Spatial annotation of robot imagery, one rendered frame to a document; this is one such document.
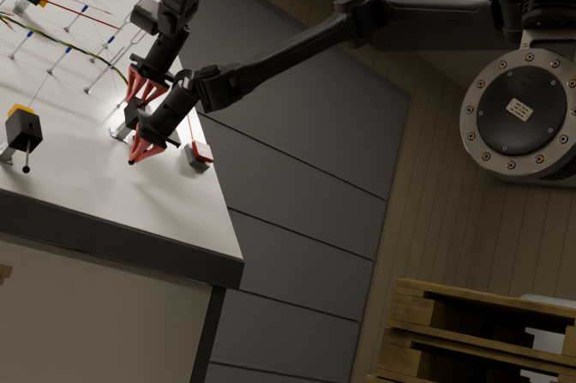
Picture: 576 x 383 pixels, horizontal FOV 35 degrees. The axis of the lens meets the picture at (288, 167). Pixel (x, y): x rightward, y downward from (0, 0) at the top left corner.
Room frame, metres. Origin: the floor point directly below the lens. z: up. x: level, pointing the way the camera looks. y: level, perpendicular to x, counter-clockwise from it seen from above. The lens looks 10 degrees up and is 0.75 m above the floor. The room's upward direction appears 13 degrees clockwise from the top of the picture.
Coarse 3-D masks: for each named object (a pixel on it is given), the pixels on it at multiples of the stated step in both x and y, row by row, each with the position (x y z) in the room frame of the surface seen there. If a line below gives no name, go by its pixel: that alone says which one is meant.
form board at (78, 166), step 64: (0, 0) 1.97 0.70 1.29; (64, 0) 2.15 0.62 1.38; (128, 0) 2.37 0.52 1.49; (0, 64) 1.85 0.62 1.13; (64, 64) 2.01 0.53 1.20; (128, 64) 2.19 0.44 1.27; (0, 128) 1.74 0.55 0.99; (64, 128) 1.88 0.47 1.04; (192, 128) 2.24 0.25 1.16; (64, 192) 1.77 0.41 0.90; (128, 192) 1.91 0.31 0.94; (192, 192) 2.08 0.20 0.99
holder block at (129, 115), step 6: (132, 102) 1.95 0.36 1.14; (138, 102) 1.95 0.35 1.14; (126, 108) 1.96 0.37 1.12; (132, 108) 1.94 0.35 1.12; (138, 108) 1.94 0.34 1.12; (144, 108) 1.96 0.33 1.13; (126, 114) 1.96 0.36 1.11; (132, 114) 1.94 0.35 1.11; (126, 120) 1.95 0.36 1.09; (132, 120) 1.93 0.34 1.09; (138, 120) 1.94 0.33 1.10; (126, 126) 1.94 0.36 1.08; (132, 126) 1.95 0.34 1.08
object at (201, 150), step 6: (192, 144) 2.14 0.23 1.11; (198, 144) 2.14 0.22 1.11; (204, 144) 2.16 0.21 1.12; (198, 150) 2.13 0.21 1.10; (204, 150) 2.15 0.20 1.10; (210, 150) 2.17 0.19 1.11; (198, 156) 2.12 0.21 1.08; (204, 156) 2.13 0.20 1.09; (210, 156) 2.15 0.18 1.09; (210, 162) 2.15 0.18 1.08
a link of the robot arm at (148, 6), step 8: (144, 0) 1.90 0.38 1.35; (152, 0) 1.90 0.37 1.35; (136, 8) 1.90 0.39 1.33; (144, 8) 1.89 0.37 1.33; (152, 8) 1.89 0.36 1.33; (136, 16) 1.91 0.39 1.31; (144, 16) 1.91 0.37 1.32; (152, 16) 1.88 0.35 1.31; (160, 16) 1.84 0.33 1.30; (168, 16) 1.83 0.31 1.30; (192, 16) 1.91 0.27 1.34; (136, 24) 1.93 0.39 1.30; (144, 24) 1.91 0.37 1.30; (152, 24) 1.91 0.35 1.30; (160, 24) 1.85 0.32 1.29; (168, 24) 1.84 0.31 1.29; (184, 24) 1.89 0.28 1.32; (152, 32) 1.93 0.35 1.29; (168, 32) 1.86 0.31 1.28; (176, 32) 1.88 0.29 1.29
